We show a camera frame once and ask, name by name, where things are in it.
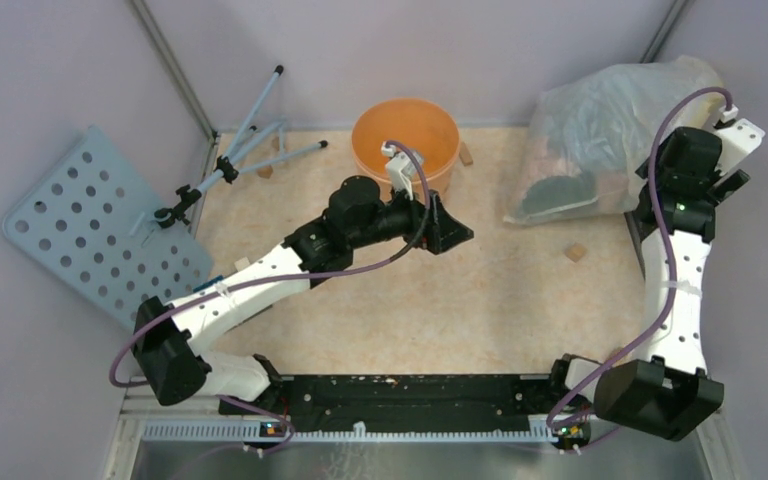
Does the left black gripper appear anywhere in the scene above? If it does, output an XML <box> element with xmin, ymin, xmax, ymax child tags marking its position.
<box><xmin>349</xmin><ymin>177</ymin><xmax>473</xmax><ymax>255</ymax></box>

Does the large translucent white trash bag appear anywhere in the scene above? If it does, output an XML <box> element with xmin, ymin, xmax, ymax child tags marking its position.
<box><xmin>504</xmin><ymin>56</ymin><xmax>723</xmax><ymax>226</ymax></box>

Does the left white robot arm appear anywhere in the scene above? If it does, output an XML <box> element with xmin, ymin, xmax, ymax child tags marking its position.
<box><xmin>131</xmin><ymin>176</ymin><xmax>474</xmax><ymax>414</ymax></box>

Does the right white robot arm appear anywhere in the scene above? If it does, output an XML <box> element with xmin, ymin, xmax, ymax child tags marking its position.
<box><xmin>546</xmin><ymin>122</ymin><xmax>764</xmax><ymax>441</ymax></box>

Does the wooden block near bin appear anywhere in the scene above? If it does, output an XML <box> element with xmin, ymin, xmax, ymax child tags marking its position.
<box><xmin>459</xmin><ymin>142</ymin><xmax>474</xmax><ymax>166</ymax></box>

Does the orange plastic trash bin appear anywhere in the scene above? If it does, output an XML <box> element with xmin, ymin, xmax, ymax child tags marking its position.
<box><xmin>351</xmin><ymin>98</ymin><xmax>461</xmax><ymax>201</ymax></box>

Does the wooden cube on table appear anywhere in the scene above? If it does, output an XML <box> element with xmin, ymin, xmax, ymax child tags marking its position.
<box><xmin>563</xmin><ymin>242</ymin><xmax>588</xmax><ymax>263</ymax></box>

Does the wooden block by tripod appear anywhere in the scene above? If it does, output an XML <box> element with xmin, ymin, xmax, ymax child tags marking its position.
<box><xmin>256</xmin><ymin>165</ymin><xmax>274</xmax><ymax>179</ymax></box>

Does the small wooden cube left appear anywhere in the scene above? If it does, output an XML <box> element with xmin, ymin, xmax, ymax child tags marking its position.
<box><xmin>234</xmin><ymin>257</ymin><xmax>250</xmax><ymax>272</ymax></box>

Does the light blue tripod stand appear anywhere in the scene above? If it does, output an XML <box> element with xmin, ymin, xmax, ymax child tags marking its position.
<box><xmin>152</xmin><ymin>64</ymin><xmax>329</xmax><ymax>229</ymax></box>

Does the blue block holder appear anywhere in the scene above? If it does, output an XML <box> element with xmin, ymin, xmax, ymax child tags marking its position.
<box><xmin>192</xmin><ymin>275</ymin><xmax>224</xmax><ymax>293</ymax></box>

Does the light blue perforated board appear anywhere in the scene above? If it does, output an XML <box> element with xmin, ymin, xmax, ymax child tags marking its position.
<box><xmin>2</xmin><ymin>126</ymin><xmax>214</xmax><ymax>330</ymax></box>

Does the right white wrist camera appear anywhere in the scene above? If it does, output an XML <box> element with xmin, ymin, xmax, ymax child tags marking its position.
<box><xmin>713</xmin><ymin>106</ymin><xmax>766</xmax><ymax>177</ymax></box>

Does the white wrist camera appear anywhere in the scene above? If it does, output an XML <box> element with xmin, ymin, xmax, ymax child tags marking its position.
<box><xmin>381</xmin><ymin>146</ymin><xmax>417</xmax><ymax>200</ymax></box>
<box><xmin>713</xmin><ymin>106</ymin><xmax>766</xmax><ymax>177</ymax></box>

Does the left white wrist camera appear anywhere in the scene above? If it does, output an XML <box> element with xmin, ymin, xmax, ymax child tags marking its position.
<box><xmin>381</xmin><ymin>146</ymin><xmax>417</xmax><ymax>200</ymax></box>

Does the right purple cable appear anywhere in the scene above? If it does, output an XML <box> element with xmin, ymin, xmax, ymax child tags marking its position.
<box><xmin>546</xmin><ymin>86</ymin><xmax>738</xmax><ymax>452</ymax></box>

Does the purple cable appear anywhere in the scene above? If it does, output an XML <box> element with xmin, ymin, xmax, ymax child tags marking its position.
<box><xmin>546</xmin><ymin>86</ymin><xmax>738</xmax><ymax>452</ymax></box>
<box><xmin>108</xmin><ymin>139</ymin><xmax>433</xmax><ymax>458</ymax></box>

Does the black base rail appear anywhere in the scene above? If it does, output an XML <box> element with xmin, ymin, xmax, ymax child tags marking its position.
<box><xmin>253</xmin><ymin>374</ymin><xmax>567</xmax><ymax>433</ymax></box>

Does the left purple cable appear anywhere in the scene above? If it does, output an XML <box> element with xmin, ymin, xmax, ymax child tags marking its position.
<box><xmin>108</xmin><ymin>139</ymin><xmax>433</xmax><ymax>458</ymax></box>

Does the white toothed cable strip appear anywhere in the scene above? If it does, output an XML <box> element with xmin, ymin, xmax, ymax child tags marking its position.
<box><xmin>142</xmin><ymin>419</ymin><xmax>557</xmax><ymax>443</ymax></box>

